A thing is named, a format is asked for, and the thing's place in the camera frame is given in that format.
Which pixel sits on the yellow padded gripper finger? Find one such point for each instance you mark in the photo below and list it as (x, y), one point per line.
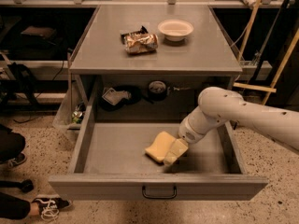
(177, 149)

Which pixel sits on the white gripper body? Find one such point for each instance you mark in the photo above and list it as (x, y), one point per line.
(189, 132)

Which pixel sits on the yellow sponge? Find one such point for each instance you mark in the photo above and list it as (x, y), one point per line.
(160, 146)

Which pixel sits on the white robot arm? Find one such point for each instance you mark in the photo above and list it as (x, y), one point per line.
(216, 106)

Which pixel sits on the grey open top drawer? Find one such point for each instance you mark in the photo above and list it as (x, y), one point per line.
(109, 162)

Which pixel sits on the grey cabinet counter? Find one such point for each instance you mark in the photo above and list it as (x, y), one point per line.
(191, 53)

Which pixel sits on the black tape roll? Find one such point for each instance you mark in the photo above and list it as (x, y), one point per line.
(157, 90)

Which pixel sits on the white bowl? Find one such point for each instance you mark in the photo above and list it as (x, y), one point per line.
(175, 30)

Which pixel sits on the crumpled chip bag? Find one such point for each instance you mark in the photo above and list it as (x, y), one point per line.
(136, 44)

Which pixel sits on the green can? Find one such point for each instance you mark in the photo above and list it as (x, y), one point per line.
(77, 117)

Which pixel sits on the black snack wrapper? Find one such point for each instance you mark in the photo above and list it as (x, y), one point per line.
(142, 30)

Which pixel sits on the black sneaker near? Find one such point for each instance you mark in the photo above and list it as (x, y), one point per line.
(50, 206)

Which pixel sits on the black sneaker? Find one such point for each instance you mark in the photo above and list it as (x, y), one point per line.
(50, 206)
(20, 159)

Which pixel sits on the wooden stick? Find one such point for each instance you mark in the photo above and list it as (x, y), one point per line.
(249, 26)

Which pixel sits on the black sneaker far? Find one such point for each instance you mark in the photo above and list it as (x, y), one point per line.
(20, 159)

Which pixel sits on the black drawer handle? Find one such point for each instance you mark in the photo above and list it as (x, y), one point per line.
(159, 193)

